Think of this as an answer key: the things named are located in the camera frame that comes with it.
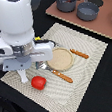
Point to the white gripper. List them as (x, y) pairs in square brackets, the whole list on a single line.
[(21, 57)]

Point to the red toy tomato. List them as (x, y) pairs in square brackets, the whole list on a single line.
[(38, 82)]

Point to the grey pot with handles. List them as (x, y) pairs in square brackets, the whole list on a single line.
[(66, 5)]

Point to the small grey saucepan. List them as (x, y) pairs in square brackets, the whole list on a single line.
[(87, 11)]

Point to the white toy fish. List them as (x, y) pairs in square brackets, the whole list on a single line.
[(22, 75)]

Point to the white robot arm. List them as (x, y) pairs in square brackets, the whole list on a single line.
[(16, 21)]

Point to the round wooden plate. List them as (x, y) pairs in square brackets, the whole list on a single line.
[(62, 59)]

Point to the beige woven placemat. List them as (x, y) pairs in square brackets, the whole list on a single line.
[(59, 95)]

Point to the wooden handled fork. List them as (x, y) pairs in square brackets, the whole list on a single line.
[(42, 65)]

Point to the wooden handled knife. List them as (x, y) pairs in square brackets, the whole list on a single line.
[(74, 51)]

